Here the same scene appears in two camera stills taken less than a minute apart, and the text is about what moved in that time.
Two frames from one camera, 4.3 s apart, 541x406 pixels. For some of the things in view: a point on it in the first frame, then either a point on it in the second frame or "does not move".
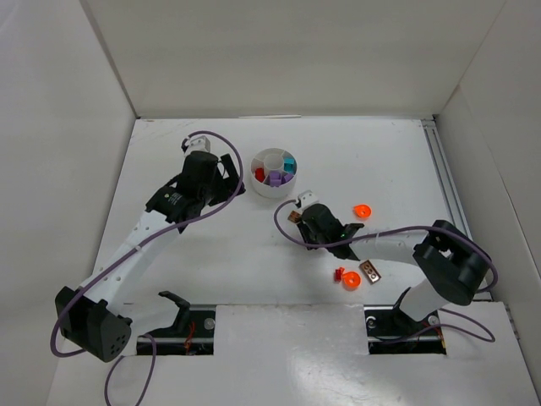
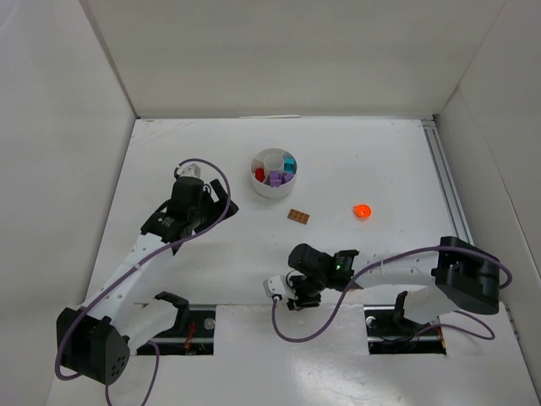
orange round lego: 363,211 does not move
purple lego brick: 275,178 does not move
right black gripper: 306,228 to 304,293
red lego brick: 259,174 does not move
